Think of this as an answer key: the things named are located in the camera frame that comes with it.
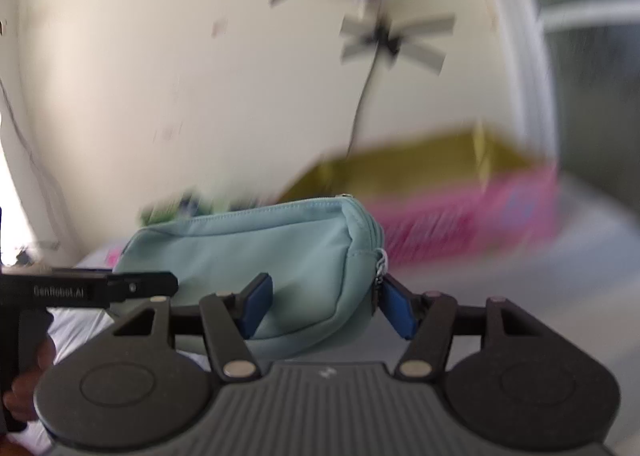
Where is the pink tin box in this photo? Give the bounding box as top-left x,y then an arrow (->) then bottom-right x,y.
277,128 -> 560,267

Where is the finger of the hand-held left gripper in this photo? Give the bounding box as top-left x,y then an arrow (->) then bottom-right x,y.
105,272 -> 179,309

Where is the black tape cross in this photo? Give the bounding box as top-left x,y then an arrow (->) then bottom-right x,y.
340,13 -> 457,75

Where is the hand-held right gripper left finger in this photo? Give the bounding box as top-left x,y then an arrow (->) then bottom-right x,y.
111,272 -> 275,382

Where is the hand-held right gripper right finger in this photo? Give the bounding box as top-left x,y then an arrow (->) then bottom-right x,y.
379,274 -> 543,383

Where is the white bed sheet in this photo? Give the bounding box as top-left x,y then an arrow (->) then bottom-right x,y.
0,176 -> 640,456

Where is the teal zipper pouch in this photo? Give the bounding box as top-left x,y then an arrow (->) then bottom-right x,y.
112,194 -> 387,357

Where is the grey power cable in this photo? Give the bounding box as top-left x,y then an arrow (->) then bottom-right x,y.
346,50 -> 382,157

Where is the person's left hand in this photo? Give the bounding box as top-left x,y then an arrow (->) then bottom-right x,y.
2,336 -> 57,423

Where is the green white packet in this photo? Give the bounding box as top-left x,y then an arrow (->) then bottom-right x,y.
140,193 -> 221,227

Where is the white window frame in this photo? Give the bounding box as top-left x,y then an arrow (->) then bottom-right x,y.
465,0 -> 640,171

